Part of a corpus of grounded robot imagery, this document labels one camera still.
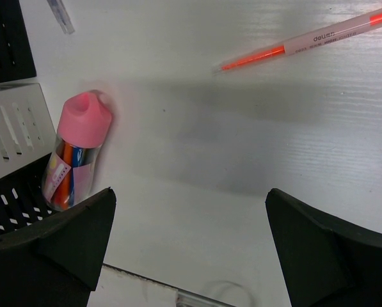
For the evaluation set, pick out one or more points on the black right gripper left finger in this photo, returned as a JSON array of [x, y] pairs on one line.
[[57, 261]]

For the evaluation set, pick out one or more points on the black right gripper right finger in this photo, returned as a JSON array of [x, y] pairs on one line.
[[325, 260]]

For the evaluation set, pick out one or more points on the orange highlighter pen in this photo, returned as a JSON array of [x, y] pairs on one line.
[[306, 42]]

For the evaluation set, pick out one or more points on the blue pen near containers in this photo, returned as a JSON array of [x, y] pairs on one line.
[[61, 15]]

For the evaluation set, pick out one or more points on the black slotted container near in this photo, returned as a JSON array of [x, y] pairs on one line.
[[21, 199]]

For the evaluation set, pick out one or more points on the black slotted container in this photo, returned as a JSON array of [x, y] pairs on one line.
[[16, 59], [21, 199]]

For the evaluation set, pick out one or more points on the white slotted container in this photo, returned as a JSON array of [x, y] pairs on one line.
[[26, 130]]

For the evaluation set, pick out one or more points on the black slotted container far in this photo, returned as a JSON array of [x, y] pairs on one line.
[[16, 59]]

